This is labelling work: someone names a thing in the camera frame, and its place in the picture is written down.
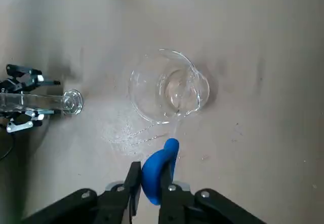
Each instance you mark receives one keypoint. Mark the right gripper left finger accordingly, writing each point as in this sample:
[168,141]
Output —
[111,203]

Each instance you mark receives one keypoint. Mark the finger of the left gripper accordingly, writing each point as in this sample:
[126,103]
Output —
[25,78]
[25,124]

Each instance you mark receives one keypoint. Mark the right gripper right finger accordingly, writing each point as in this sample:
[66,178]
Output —
[182,206]

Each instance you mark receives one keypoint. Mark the glass pipette with blue bulb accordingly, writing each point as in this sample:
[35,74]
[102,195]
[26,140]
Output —
[152,176]

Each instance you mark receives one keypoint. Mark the clear glass graduated cylinder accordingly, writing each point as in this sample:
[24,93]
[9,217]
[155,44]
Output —
[72,102]

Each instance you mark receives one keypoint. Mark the clear glass beaker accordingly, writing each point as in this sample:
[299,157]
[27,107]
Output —
[177,92]

